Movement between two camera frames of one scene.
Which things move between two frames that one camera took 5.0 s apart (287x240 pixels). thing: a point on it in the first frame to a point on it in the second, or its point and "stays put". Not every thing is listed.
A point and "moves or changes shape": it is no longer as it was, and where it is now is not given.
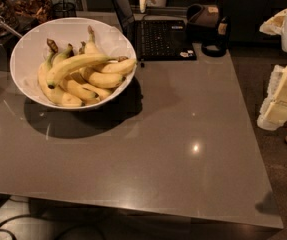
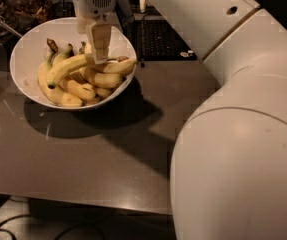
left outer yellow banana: x=43 y=71 stays put
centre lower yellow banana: x=79 y=90 stays put
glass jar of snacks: x=22 y=7 stays put
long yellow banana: x=57 y=66 moves or changes shape
